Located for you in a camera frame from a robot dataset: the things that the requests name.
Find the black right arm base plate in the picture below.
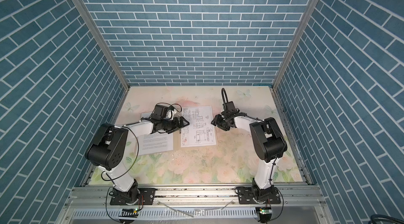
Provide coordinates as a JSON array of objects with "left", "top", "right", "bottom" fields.
[{"left": 234, "top": 186, "right": 281, "bottom": 205}]

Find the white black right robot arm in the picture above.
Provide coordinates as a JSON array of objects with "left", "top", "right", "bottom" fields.
[{"left": 211, "top": 112, "right": 287, "bottom": 202}]

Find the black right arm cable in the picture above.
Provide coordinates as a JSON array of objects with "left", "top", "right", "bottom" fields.
[{"left": 220, "top": 87, "right": 263, "bottom": 122}]

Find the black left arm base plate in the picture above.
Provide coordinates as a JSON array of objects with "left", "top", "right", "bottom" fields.
[{"left": 108, "top": 188, "right": 156, "bottom": 206}]

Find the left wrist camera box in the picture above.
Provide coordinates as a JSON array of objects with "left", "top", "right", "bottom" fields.
[{"left": 150, "top": 104, "right": 174, "bottom": 120}]

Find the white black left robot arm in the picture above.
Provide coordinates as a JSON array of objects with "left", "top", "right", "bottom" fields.
[{"left": 85, "top": 116, "right": 190, "bottom": 205}]

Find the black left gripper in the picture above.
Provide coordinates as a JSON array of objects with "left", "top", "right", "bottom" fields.
[{"left": 160, "top": 116, "right": 190, "bottom": 133}]

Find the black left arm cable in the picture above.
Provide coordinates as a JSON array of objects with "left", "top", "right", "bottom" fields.
[{"left": 100, "top": 102, "right": 183, "bottom": 221}]

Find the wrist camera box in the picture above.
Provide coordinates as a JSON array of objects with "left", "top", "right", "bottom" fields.
[
  {"left": 150, "top": 104, "right": 174, "bottom": 120},
  {"left": 223, "top": 101, "right": 238, "bottom": 113}
]

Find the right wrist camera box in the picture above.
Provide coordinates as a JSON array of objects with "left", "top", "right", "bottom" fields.
[{"left": 223, "top": 101, "right": 238, "bottom": 113}]

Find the white printed text sheet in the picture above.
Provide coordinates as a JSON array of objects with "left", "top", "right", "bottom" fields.
[{"left": 134, "top": 129, "right": 174, "bottom": 156}]

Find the aluminium right corner post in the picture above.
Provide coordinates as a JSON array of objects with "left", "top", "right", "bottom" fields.
[{"left": 272, "top": 0, "right": 319, "bottom": 90}]

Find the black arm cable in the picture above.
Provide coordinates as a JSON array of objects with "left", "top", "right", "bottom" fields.
[
  {"left": 220, "top": 87, "right": 263, "bottom": 122},
  {"left": 100, "top": 102, "right": 183, "bottom": 221}
]

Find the aluminium corner post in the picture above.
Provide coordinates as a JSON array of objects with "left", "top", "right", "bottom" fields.
[
  {"left": 72, "top": 0, "right": 130, "bottom": 91},
  {"left": 272, "top": 0, "right": 319, "bottom": 90}
]

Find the aluminium front rail frame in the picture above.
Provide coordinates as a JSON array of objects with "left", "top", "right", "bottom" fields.
[{"left": 57, "top": 183, "right": 333, "bottom": 224}]

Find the white technical drawing sheet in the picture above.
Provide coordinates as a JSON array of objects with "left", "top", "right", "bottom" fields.
[{"left": 181, "top": 106, "right": 217, "bottom": 147}]

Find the aluminium left corner post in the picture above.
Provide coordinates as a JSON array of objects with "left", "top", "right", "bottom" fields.
[{"left": 72, "top": 0, "right": 130, "bottom": 91}]

